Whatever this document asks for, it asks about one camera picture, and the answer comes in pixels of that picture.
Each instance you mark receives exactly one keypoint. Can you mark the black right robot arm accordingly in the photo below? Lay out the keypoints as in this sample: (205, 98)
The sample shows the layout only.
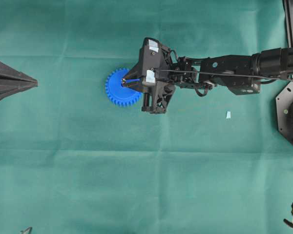
(240, 74)

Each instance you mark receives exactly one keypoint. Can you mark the small tape piece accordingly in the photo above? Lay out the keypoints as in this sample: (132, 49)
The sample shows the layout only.
(228, 115)

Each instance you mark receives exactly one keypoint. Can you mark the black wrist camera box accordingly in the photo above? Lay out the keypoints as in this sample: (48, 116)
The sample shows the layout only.
(152, 56)

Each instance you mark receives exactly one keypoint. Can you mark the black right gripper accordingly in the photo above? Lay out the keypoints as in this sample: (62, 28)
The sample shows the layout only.
(155, 98)

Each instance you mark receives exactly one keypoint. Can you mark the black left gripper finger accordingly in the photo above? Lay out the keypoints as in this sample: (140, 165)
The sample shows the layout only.
(13, 81)

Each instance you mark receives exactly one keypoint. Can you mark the green table cloth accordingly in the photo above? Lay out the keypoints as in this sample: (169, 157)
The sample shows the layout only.
(72, 162)

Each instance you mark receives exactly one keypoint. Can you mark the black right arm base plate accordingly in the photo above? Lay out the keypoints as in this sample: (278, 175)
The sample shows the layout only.
(284, 110)

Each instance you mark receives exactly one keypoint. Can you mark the blue plastic gear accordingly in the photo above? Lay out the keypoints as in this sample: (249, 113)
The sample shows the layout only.
(117, 94)

